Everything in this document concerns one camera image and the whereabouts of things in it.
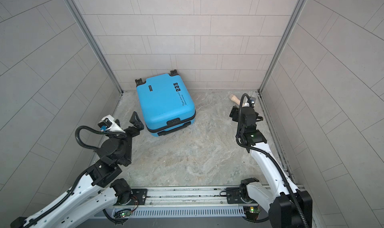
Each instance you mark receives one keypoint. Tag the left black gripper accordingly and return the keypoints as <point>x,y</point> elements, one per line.
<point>138,127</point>

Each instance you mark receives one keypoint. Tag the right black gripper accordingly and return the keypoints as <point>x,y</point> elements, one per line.
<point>235,110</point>

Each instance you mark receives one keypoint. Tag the blue hard-shell suitcase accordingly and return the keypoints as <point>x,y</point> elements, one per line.
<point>166,104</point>

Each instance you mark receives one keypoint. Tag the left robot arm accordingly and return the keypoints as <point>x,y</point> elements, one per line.
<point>98,186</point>

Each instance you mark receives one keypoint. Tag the white ventilation grille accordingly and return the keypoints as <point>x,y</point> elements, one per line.
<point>188,212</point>

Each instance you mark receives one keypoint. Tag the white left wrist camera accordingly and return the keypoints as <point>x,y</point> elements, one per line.
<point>108,124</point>

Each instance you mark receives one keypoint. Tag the beige wooden handle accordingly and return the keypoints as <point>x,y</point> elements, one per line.
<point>234,99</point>

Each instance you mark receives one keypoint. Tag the left circuit board with wires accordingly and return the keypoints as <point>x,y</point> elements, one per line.
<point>123,214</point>

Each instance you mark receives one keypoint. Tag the circuit board with wires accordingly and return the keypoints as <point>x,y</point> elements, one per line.
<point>252,213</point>
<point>123,214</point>

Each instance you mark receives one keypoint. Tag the aluminium mounting rail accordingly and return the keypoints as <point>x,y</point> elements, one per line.
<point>192,197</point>

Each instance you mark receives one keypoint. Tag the right circuit board with wires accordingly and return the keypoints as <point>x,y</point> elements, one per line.
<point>252,213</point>

